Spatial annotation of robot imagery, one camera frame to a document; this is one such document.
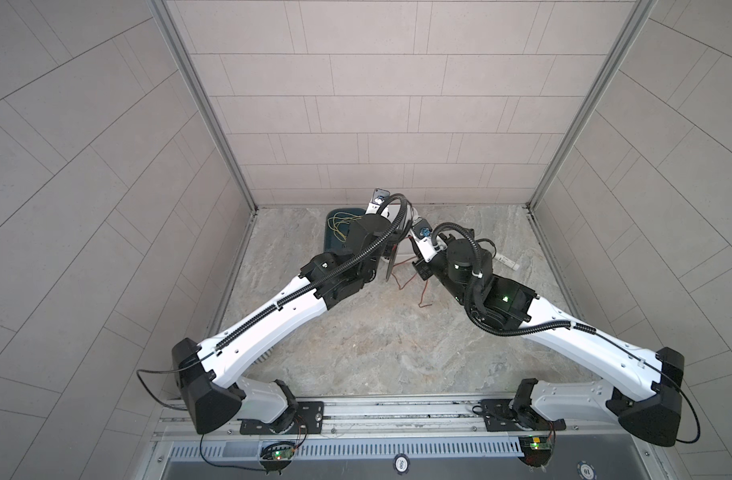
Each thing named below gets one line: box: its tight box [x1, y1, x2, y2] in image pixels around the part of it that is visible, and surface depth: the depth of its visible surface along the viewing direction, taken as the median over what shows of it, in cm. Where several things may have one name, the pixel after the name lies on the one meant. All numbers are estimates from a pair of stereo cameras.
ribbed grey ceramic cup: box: [248, 342, 278, 369], surface depth 43 cm
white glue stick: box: [494, 252, 520, 271], surface depth 101 cm
